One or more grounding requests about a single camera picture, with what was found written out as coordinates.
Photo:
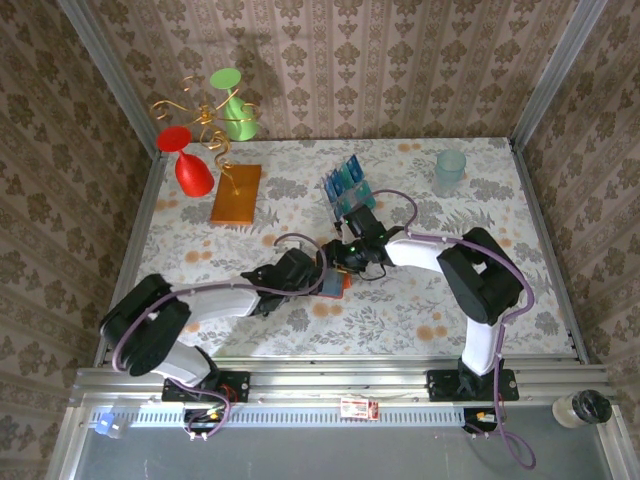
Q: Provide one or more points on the orange card holder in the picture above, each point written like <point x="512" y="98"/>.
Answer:
<point x="345" y="286"/>

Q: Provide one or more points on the clear acrylic card stand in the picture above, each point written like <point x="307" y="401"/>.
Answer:
<point x="350" y="190"/>

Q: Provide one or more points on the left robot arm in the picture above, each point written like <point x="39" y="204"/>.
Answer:
<point x="145" y="325"/>

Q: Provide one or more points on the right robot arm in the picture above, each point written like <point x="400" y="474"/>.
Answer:
<point x="480" y="280"/>

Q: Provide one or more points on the clear bluish plastic cup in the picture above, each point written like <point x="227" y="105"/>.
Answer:
<point x="450" y="170"/>

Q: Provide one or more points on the red and white sticker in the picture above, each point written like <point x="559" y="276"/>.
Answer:
<point x="357" y="407"/>

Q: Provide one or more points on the red plastic wine glass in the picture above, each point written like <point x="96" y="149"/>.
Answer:
<point x="192" y="175"/>

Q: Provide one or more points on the black power connector block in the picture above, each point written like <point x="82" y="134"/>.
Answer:
<point x="475" y="417"/>
<point x="197" y="417"/>

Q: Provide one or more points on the grey metal panel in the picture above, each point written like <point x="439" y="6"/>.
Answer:
<point x="325" y="455"/>

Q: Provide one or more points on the green plastic wine glass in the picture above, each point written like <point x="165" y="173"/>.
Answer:
<point x="239" y="122"/>

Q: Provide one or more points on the blue and white connector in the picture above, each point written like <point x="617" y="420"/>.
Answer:
<point x="105" y="425"/>

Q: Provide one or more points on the glass jar with dark lid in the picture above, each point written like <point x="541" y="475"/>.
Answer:
<point x="582" y="407"/>

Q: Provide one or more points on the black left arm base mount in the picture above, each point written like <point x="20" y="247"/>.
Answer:
<point x="235" y="385"/>

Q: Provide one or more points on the aluminium front rail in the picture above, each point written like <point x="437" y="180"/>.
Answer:
<point x="340" y="382"/>

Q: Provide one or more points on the aluminium table side rail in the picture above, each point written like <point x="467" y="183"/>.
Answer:
<point x="140" y="225"/>
<point x="542" y="225"/>

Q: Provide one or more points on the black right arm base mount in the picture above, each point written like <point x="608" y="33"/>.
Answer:
<point x="442" y="387"/>

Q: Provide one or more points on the aluminium frame post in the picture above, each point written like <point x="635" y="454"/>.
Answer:
<point x="555" y="75"/>
<point x="116" y="80"/>

